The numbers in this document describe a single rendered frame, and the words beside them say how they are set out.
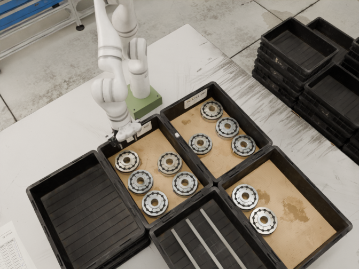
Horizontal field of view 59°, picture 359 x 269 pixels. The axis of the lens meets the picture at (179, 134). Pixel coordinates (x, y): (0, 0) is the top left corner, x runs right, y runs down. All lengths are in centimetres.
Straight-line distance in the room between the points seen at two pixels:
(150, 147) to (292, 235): 67
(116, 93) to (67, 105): 86
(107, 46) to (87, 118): 78
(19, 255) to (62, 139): 55
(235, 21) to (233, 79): 146
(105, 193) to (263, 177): 64
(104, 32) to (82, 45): 211
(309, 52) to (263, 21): 101
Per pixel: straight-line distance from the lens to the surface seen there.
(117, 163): 135
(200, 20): 316
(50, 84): 288
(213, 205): 129
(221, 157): 137
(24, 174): 165
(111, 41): 97
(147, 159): 137
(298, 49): 232
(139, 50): 139
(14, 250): 155
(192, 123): 144
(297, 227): 133
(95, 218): 132
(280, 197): 134
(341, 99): 229
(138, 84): 153
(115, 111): 100
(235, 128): 141
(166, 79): 176
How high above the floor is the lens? 206
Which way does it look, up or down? 60 degrees down
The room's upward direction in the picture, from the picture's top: 3 degrees counter-clockwise
